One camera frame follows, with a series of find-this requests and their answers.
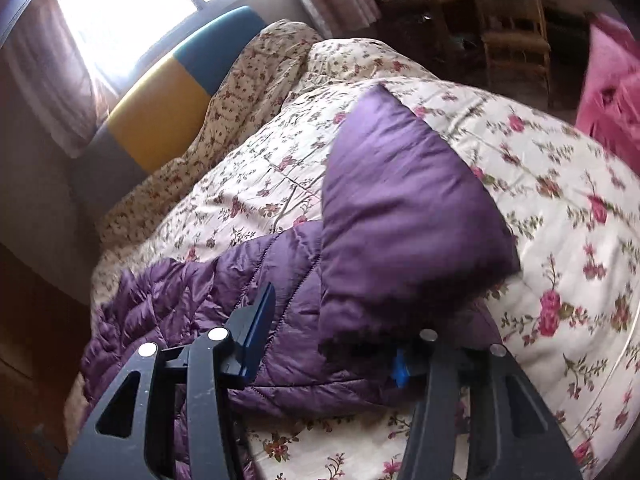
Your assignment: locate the purple down jacket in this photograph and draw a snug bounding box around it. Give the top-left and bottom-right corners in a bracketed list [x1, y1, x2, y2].
[82, 85, 520, 458]

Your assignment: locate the floral rose quilt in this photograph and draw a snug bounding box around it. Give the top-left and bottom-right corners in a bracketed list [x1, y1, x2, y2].
[91, 39, 639, 479]

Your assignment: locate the wooden chair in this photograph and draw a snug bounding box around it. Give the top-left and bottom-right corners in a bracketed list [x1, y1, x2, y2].
[474, 0, 552, 100]

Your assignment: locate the pink ruffled bedding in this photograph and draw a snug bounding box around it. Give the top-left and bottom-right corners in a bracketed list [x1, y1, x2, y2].
[575, 14, 639, 172]

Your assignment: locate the small floral beige blanket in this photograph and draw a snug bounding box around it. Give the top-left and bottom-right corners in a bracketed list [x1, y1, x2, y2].
[96, 20, 321, 249]

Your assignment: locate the grey yellow blue headboard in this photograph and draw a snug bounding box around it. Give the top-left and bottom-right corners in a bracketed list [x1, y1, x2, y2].
[70, 6, 266, 221]

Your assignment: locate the pink sheer curtain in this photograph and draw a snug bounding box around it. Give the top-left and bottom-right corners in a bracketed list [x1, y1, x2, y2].
[1, 0, 117, 158]

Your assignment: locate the bright bedroom window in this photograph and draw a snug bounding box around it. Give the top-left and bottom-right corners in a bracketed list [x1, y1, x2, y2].
[49, 0, 286, 86]

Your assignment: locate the dark cluttered side table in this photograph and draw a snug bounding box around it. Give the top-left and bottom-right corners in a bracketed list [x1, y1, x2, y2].
[375, 0, 480, 73]

